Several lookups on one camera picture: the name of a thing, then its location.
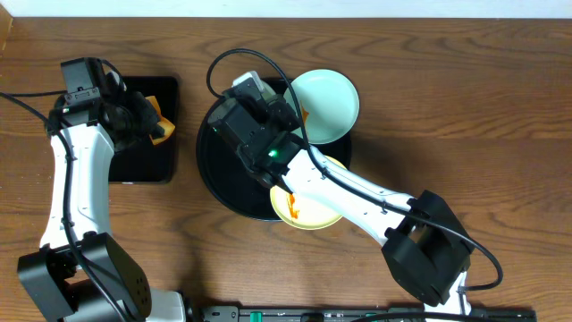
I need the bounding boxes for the light blue plate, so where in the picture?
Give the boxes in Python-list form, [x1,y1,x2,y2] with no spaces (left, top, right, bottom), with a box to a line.
[291,69,359,145]

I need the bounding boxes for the yellow green scrub sponge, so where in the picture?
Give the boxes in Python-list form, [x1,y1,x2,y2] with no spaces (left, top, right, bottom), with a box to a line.
[146,96,175,146]

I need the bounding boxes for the yellow plate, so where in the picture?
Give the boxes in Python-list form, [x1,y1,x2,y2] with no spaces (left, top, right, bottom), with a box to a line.
[269,155,349,232]

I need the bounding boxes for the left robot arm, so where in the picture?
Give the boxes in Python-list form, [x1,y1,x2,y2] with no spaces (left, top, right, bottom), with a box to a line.
[17,57,187,321]

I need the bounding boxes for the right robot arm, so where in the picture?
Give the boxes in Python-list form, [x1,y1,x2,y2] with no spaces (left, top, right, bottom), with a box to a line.
[206,85,474,315]

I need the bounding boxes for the black round tray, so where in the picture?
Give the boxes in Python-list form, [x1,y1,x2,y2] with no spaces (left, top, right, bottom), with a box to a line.
[196,77,352,222]

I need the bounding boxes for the black rectangular tray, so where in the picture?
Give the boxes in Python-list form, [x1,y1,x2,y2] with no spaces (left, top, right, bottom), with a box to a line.
[109,76,180,183]

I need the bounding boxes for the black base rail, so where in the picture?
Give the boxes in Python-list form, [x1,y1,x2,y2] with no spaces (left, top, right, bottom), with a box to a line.
[189,306,538,322]

